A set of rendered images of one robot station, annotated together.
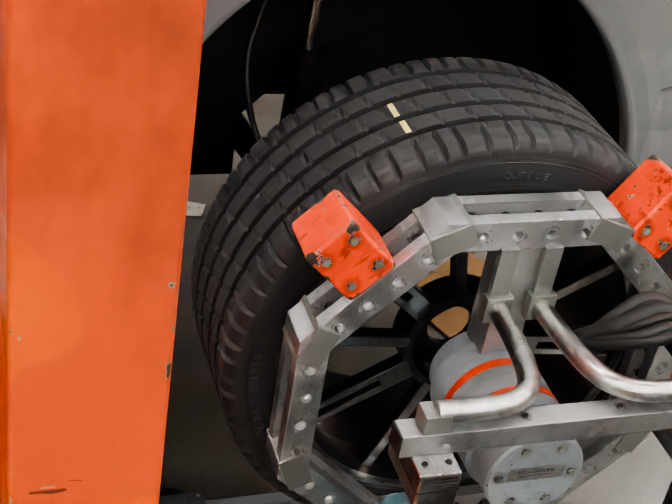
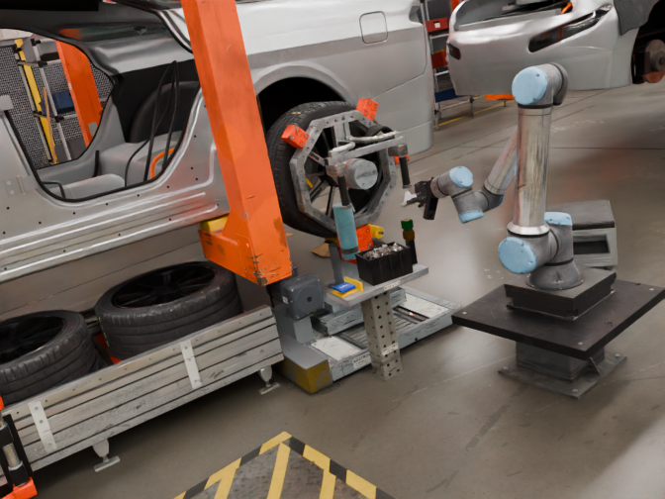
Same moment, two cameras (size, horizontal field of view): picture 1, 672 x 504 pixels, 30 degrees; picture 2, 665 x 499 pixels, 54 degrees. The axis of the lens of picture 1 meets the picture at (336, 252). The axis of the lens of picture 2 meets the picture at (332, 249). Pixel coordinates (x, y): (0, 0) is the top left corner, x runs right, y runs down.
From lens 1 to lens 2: 1.79 m
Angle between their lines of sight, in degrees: 17
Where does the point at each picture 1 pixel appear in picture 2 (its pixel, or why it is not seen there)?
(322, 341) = (300, 161)
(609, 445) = (388, 184)
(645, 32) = (349, 90)
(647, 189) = (362, 104)
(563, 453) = (370, 166)
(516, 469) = (360, 173)
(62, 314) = (239, 141)
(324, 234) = (289, 131)
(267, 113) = not seen: hidden behind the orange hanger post
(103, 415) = (256, 170)
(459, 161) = (314, 111)
